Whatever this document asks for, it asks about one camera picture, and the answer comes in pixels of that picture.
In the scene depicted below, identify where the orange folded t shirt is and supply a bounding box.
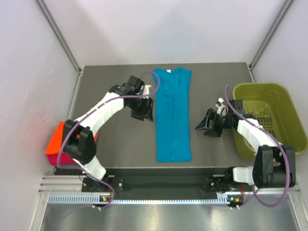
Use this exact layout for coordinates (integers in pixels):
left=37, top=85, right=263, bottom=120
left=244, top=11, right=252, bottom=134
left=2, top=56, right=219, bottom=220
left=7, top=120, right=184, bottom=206
left=45, top=120, right=98, bottom=166

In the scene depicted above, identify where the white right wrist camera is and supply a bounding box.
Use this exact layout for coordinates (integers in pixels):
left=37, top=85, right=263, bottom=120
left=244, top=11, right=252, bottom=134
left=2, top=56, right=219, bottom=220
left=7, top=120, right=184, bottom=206
left=215, top=98, right=228, bottom=116

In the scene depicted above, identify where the grey slotted cable duct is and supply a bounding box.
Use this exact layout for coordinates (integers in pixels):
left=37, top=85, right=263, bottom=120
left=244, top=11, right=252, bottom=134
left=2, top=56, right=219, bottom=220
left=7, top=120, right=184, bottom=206
left=48, top=193, right=244, bottom=205

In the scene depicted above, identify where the olive green plastic basket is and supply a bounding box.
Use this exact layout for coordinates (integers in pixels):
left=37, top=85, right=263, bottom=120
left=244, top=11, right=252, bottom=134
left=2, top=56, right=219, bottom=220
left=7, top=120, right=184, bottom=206
left=233, top=83, right=308, bottom=155

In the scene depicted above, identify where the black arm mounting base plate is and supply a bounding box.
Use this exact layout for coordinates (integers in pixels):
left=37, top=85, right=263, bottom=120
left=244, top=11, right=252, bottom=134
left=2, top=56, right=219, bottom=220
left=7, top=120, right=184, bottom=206
left=53, top=166, right=256, bottom=200

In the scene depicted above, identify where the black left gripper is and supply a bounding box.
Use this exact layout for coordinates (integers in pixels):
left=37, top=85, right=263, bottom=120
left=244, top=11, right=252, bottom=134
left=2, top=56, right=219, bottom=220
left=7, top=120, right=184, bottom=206
left=128, top=96, right=154, bottom=122

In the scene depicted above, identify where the pink folded t shirt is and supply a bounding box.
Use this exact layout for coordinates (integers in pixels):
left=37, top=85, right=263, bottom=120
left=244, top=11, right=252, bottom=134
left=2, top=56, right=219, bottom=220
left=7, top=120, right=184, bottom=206
left=47, top=154, right=75, bottom=166

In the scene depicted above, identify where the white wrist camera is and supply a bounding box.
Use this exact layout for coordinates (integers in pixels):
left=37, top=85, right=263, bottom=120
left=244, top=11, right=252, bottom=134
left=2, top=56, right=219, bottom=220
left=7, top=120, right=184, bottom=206
left=139, top=84, right=152, bottom=99
left=215, top=98, right=228, bottom=116

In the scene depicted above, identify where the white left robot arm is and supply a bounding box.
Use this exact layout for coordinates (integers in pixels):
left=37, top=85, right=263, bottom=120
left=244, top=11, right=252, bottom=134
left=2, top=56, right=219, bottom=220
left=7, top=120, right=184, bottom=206
left=59, top=76, right=154, bottom=191

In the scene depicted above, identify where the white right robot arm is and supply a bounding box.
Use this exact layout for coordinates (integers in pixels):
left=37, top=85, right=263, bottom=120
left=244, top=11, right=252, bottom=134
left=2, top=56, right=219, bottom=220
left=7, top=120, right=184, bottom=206
left=195, top=98, right=296, bottom=191

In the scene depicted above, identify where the blue t shirt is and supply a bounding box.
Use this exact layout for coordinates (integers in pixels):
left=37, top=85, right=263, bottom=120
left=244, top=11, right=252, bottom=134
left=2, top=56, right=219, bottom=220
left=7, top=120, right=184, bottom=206
left=153, top=67, right=192, bottom=162

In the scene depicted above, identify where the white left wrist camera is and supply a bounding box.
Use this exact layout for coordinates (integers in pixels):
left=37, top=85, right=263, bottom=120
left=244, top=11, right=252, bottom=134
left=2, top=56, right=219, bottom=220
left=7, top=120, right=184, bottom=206
left=139, top=84, right=152, bottom=99

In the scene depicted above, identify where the aluminium frame rail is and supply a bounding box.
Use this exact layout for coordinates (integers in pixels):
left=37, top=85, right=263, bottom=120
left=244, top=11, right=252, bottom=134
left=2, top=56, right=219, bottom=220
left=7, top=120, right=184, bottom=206
left=38, top=175, right=87, bottom=194

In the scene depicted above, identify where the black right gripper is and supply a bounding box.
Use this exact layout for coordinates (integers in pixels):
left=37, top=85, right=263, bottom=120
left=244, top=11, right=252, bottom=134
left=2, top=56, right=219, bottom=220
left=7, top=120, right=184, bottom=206
left=195, top=108, right=233, bottom=137

